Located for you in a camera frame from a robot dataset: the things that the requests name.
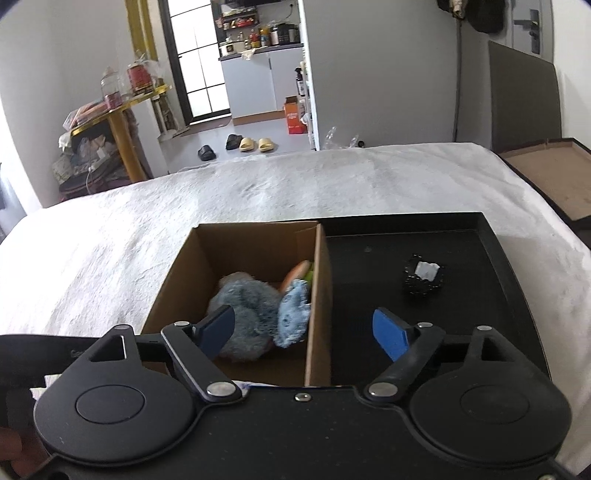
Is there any white fleece blanket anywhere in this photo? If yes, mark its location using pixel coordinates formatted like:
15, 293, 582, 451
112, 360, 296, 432
0, 142, 591, 480

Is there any white kitchen cabinet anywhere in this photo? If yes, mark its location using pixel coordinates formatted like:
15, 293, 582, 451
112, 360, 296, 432
219, 44, 305, 126

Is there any clear plastic bag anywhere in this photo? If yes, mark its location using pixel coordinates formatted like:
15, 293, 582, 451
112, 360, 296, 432
323, 127, 361, 151

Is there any black tray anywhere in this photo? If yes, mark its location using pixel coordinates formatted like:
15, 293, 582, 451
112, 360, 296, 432
318, 211, 583, 476

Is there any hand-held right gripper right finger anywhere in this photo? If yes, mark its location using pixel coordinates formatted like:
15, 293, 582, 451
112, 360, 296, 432
365, 307, 523, 401

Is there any black wall cable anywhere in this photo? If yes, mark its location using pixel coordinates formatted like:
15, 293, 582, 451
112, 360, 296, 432
455, 18, 465, 141

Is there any round yellow table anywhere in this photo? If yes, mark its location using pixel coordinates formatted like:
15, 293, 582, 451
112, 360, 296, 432
69, 85, 172, 183

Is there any clear jar with red label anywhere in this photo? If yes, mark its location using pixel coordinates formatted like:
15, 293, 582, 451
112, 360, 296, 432
100, 67, 123, 110

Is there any black scrunchie with white tag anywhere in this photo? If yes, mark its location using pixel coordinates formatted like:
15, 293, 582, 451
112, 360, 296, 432
403, 253, 445, 297

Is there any dark hanging bag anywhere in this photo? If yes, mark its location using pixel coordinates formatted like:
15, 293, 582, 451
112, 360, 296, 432
436, 0, 506, 33

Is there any pile of orange snack packets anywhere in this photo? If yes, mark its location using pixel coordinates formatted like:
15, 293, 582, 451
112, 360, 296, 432
64, 102, 109, 130

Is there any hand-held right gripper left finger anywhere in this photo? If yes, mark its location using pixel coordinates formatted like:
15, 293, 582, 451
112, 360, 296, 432
84, 305, 242, 401

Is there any white stand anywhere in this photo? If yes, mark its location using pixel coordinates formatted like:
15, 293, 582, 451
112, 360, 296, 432
154, 99, 178, 139

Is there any yellow pipe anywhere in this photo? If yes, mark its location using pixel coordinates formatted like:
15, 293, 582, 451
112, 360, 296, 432
126, 0, 160, 61

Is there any wall spice rack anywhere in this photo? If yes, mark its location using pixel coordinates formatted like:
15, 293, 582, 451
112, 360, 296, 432
221, 4, 257, 28

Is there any metal door handle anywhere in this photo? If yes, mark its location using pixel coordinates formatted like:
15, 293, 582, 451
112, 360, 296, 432
512, 9, 541, 54

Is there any pile of bags under table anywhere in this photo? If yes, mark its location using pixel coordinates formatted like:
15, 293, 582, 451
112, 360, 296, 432
51, 131, 153, 195

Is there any black framed glass door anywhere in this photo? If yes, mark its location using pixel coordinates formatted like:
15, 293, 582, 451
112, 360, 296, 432
159, 0, 232, 125

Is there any brown cardboard box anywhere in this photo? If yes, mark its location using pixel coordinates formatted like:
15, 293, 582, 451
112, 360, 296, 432
141, 220, 333, 387

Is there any brown framed board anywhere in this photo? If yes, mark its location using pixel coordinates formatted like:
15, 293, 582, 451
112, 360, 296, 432
496, 137, 591, 222

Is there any burger plush toy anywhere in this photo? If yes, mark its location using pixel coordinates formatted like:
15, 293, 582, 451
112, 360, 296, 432
279, 260, 315, 294

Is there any orange cardboard box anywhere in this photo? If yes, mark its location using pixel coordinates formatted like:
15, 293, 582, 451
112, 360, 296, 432
283, 95, 308, 134

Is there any grey-blue fluffy plush toy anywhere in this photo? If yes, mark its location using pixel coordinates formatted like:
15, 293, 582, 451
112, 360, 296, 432
208, 272, 282, 358

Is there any person's left hand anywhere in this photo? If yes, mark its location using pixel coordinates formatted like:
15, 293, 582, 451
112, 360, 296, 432
0, 425, 35, 480

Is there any grey board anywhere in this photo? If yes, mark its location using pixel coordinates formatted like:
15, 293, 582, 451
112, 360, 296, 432
488, 41, 563, 151

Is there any brown doormat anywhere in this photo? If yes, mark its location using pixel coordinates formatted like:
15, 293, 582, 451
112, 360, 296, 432
180, 117, 234, 137

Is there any light blue plush toy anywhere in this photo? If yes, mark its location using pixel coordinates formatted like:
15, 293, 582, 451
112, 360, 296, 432
276, 279, 311, 348

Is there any row of kitchen bottles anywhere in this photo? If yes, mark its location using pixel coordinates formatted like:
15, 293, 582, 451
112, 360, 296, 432
245, 21, 301, 49

